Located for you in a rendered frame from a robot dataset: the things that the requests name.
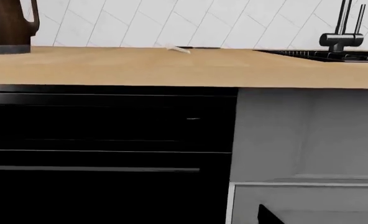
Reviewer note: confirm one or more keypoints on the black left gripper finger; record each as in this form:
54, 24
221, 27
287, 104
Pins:
266, 215

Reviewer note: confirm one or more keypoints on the black dishwasher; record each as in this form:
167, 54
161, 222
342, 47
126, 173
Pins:
109, 130

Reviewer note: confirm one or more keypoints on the white cabinet drawer front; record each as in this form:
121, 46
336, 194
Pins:
320, 198

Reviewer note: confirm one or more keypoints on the grey kitchen cabinet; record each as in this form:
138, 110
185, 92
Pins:
311, 135

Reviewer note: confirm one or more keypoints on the wooden kitchen countertop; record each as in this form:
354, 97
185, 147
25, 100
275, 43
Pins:
171, 70

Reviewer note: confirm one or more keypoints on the black kitchen sink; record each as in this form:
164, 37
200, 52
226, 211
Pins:
336, 56

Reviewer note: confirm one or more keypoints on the small white utensil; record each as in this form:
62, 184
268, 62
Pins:
179, 49

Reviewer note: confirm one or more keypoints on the black kitchen faucet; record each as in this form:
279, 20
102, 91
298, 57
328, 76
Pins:
341, 39

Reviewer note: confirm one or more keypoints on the grey kettle base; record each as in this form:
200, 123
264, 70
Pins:
7, 49

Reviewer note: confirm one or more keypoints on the dark brown kettle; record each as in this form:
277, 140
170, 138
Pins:
7, 23

